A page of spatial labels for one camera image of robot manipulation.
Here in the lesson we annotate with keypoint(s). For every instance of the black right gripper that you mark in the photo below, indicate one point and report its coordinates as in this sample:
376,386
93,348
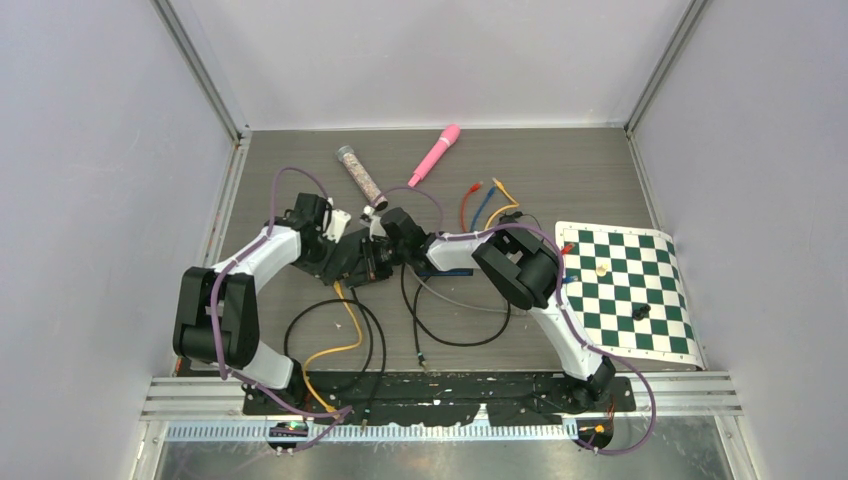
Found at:
374,272

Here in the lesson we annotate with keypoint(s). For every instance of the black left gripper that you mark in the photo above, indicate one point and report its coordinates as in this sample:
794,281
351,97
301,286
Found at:
313,269

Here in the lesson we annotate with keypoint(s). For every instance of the dark grey network switch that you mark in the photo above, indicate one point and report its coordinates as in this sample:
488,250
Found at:
346,263

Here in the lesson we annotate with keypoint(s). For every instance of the small black TP-Link switch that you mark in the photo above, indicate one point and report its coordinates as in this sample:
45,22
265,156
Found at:
456,272

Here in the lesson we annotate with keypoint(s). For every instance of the black power adapter with cord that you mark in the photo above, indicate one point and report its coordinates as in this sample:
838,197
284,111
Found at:
522,217

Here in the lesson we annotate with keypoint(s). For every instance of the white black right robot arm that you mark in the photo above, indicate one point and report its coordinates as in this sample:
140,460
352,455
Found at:
527,269

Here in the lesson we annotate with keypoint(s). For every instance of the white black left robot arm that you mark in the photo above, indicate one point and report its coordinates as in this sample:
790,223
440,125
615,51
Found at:
217,317

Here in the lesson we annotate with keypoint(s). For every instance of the glitter tube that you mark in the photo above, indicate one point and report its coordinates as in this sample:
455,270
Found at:
368,187

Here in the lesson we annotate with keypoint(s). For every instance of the pink marker pen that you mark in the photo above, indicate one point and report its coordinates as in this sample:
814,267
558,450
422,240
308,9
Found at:
445,140

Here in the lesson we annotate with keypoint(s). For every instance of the green white checkerboard mat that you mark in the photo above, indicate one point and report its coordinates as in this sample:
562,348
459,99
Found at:
643,270

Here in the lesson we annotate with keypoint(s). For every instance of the black chess piece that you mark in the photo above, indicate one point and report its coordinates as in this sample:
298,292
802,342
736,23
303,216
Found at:
642,312

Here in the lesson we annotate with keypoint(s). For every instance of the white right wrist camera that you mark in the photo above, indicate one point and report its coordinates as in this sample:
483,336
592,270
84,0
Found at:
372,221

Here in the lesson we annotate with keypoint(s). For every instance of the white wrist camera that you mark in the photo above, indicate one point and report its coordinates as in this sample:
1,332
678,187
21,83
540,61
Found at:
372,221
336,222

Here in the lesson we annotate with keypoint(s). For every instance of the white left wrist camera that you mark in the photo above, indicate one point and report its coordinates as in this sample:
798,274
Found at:
336,222

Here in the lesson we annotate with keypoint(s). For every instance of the aluminium front rail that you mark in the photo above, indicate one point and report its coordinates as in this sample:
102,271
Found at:
447,397

